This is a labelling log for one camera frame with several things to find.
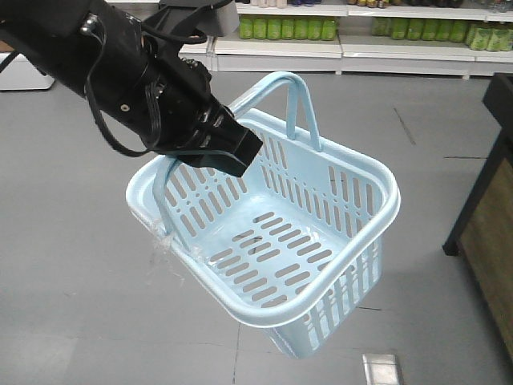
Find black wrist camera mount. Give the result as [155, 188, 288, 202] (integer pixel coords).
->
[141, 0, 239, 45]

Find green bottle row centre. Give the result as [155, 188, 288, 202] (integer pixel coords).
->
[237, 15, 338, 41]

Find metal floor socket plate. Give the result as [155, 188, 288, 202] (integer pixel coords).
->
[362, 353, 404, 385]

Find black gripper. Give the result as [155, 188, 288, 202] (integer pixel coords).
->
[86, 13, 263, 177]

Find white box appliance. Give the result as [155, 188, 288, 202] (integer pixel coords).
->
[0, 55, 55, 91]

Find light blue plastic basket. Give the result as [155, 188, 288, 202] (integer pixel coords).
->
[126, 71, 401, 359]

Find green bottle row right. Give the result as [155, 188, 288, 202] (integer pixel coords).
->
[371, 17, 512, 52]

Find white store shelf unit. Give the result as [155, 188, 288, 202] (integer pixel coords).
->
[182, 1, 512, 79]

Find black wooden display stand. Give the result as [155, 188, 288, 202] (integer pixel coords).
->
[442, 73, 512, 357]

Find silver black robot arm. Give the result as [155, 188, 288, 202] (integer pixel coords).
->
[1, 1, 262, 176]

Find green bottle row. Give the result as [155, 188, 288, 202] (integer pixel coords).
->
[371, 17, 512, 52]
[237, 15, 338, 41]

